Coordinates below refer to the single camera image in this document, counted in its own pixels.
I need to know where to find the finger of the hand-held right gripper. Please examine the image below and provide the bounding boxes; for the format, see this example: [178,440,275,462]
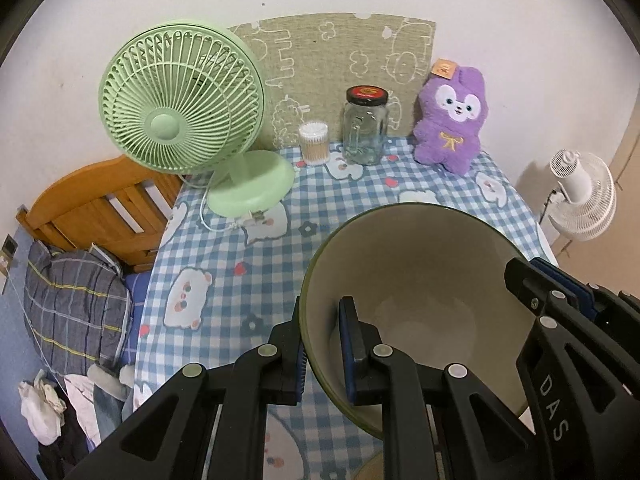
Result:
[504,256,581,321]
[530,257,640,341]

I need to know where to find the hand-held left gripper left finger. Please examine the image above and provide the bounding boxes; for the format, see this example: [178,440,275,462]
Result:
[65,295,308,480]

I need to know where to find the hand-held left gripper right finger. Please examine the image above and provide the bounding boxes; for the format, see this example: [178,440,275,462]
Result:
[339,296,541,480]

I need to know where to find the cream bowl blue floral print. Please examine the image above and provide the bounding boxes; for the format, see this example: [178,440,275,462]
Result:
[302,203,546,438]

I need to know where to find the white floor fan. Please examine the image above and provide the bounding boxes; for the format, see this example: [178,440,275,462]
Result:
[542,149,617,242]

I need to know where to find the blue checked tablecloth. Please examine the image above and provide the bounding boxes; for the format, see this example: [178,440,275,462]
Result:
[120,135,558,480]

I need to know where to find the purple plush toy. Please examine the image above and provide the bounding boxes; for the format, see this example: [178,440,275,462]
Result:
[412,60,490,176]

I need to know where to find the blue striped bed sheet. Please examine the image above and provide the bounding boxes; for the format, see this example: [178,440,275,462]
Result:
[122,272,151,361]

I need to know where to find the cotton swab container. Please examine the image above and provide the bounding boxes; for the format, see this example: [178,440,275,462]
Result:
[298,121,330,167]

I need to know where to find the glass jar black lid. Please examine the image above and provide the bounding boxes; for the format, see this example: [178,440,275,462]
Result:
[342,86,390,167]

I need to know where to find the white garment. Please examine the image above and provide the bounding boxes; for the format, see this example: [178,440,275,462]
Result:
[64,374,101,441]

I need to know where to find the grey plaid pillow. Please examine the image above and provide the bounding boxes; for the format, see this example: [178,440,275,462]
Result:
[22,242,132,376]

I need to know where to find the white plastic bag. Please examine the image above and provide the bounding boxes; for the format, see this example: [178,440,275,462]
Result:
[18,370,67,446]

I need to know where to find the wooden bed headboard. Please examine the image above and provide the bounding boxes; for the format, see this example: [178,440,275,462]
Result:
[15,155,183,273]

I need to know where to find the green desk fan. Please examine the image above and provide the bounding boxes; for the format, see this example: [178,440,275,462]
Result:
[97,20,296,218]

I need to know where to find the black power cable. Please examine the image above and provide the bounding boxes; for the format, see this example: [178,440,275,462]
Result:
[537,187,558,223]

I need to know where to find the white fan cable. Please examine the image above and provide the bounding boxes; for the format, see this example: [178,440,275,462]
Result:
[197,172,266,231]

